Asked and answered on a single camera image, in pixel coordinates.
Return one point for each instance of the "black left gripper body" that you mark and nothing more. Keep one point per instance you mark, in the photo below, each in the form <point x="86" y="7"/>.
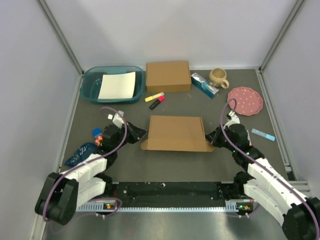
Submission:
<point x="122" y="134"/>

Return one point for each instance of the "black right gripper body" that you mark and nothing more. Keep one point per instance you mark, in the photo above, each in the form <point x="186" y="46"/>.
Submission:
<point x="224" y="142"/>

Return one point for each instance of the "brown cardboard box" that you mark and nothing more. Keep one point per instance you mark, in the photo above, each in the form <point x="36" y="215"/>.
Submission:
<point x="176" y="133"/>
<point x="168" y="76"/>

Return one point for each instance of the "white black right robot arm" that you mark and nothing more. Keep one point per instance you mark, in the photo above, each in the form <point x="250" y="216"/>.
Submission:
<point x="297" y="214"/>

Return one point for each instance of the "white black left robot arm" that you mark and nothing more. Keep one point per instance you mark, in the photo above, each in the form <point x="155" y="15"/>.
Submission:
<point x="63" y="193"/>

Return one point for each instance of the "closed brown cardboard box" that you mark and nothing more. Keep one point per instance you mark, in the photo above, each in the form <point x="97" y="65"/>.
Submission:
<point x="168" y="76"/>

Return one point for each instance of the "pink plush flower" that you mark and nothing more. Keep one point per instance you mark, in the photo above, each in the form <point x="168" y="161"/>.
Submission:
<point x="99" y="140"/>

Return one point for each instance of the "light blue marker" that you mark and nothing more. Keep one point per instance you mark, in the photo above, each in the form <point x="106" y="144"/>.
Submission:
<point x="263" y="134"/>

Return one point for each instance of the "pink dotted plate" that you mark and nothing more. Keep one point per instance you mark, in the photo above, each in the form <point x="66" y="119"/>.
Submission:
<point x="248" y="101"/>

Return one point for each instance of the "dark blue patterned pouch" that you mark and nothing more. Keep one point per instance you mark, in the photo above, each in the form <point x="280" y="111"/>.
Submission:
<point x="81" y="154"/>

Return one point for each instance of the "yellow highlighter pen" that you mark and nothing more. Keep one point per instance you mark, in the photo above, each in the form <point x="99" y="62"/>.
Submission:
<point x="153" y="97"/>

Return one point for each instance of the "black pink highlighter pen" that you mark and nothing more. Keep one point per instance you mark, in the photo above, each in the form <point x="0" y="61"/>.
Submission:
<point x="156" y="102"/>

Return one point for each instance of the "white paper sheet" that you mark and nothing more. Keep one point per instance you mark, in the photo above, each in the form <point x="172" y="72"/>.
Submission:
<point x="117" y="86"/>

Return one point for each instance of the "blue toothbrush package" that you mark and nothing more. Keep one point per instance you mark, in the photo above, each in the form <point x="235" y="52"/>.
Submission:
<point x="203" y="85"/>

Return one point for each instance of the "teal plastic bin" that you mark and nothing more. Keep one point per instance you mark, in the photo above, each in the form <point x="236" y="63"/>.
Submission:
<point x="92" y="79"/>

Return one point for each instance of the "beige ceramic mug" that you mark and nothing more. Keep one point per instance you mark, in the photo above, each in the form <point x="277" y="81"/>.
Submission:
<point x="218" y="78"/>

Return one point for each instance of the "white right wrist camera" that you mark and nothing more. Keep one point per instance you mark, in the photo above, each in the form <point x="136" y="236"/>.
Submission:
<point x="232" y="119"/>

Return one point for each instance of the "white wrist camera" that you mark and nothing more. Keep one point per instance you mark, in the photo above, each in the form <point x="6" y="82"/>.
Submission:
<point x="117" y="119"/>
<point x="232" y="119"/>

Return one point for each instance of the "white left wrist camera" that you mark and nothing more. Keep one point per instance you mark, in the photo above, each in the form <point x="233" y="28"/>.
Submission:
<point x="117" y="119"/>

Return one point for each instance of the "grey slotted cable duct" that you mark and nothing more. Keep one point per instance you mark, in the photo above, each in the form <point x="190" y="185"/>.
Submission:
<point x="230" y="207"/>

